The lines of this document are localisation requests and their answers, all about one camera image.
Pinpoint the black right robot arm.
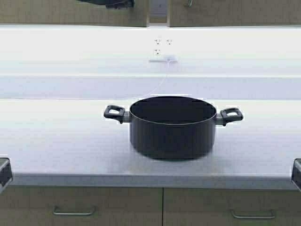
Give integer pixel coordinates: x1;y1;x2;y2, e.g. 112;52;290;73
79;0;135;9

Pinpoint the metal drawer handle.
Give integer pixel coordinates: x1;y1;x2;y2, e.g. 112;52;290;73
52;206;97;217
230;210;276;220

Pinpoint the robot base corner left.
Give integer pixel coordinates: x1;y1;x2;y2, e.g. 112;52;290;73
0;158;13;193

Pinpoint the white plug adapter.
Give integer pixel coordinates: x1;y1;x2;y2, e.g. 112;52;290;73
164;55;177;62

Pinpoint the wooden drawer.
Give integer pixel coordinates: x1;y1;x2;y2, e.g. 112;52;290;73
0;186;163;226
163;188;301;226

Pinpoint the white wall outlet plate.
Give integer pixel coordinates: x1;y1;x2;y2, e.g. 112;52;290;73
149;37;177;64

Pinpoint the black two-handled cooking pot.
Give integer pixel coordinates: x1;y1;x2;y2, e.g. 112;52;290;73
103;96;244;160

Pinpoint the lower wooden drawer right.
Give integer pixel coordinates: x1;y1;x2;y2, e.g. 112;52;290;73
163;188;301;226

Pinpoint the metal drawer handle left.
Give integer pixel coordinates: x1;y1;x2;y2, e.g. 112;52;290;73
52;206;97;217

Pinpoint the lower wooden drawer left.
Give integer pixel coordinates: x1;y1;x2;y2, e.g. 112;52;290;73
0;186;163;226

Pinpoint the metal drawer handle right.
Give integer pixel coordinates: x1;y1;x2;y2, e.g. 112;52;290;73
230;210;276;220

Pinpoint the robot base corner right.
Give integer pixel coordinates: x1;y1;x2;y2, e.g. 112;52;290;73
291;158;301;191

